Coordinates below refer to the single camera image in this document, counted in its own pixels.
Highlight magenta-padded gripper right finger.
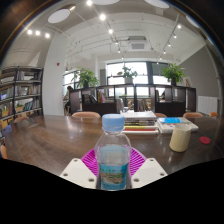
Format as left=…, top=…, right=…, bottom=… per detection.
left=129, top=147, right=168, bottom=190

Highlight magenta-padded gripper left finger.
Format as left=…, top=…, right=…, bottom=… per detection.
left=59, top=148, right=100, bottom=190

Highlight clear blue-capped water bottle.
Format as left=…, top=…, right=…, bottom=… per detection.
left=94, top=113, right=133, bottom=192

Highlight cream ceramic cup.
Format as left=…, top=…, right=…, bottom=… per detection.
left=168, top=123, right=193, bottom=153

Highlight yellow-spined book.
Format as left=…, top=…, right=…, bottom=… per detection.
left=123, top=125, right=158, bottom=130

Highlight blue-covered large book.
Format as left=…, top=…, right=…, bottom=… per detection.
left=156, top=116, right=200, bottom=134

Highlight orange chairs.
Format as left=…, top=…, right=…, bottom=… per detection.
left=0, top=111, right=220, bottom=160

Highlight flat round red coaster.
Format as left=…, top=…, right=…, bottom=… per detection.
left=199, top=135, right=212, bottom=145

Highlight dark low shelf unit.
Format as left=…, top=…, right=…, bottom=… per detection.
left=68, top=83, right=198, bottom=118

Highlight person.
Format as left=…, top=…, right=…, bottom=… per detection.
left=63, top=85, right=74, bottom=116

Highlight green potted plant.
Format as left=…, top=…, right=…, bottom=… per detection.
left=121, top=65, right=138, bottom=85
left=75, top=68, right=100, bottom=89
left=161, top=63, right=186, bottom=87

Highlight tall dark bookshelf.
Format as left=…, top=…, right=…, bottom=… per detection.
left=0, top=65, right=44, bottom=131

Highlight ceiling air conditioner unit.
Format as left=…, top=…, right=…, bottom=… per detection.
left=127, top=35, right=148, bottom=52

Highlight round white ceiling lamps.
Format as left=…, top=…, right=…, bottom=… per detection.
left=47, top=0, right=201, bottom=28

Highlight ceiling track spotlights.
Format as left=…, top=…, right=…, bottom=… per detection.
left=26, top=0, right=183, bottom=54

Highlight white wall radiator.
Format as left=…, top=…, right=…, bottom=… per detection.
left=197, top=95, right=219, bottom=116

